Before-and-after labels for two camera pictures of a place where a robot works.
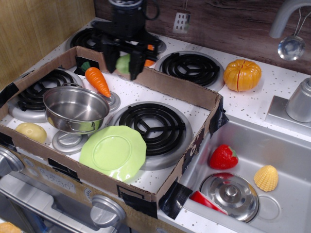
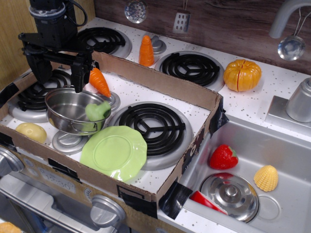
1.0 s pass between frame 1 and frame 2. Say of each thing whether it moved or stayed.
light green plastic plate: stayed
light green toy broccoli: moved
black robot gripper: moved
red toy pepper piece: stayed
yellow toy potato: stayed
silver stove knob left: stayed
